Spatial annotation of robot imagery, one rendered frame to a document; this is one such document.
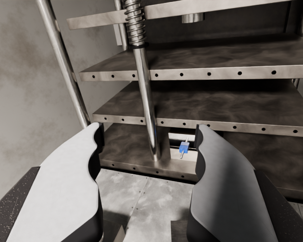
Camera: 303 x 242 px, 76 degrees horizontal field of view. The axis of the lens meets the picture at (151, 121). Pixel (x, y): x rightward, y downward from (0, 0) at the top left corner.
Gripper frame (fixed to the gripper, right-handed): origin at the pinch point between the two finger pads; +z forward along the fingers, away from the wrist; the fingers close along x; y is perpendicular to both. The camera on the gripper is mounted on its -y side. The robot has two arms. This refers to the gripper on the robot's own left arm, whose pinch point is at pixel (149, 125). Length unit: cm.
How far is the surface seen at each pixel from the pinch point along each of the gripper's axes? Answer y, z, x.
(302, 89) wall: 92, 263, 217
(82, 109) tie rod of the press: 42, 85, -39
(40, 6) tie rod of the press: -8, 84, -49
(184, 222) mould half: 54, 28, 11
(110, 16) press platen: -4, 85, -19
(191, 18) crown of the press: -3, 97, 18
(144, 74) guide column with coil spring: 18, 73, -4
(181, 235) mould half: 54, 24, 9
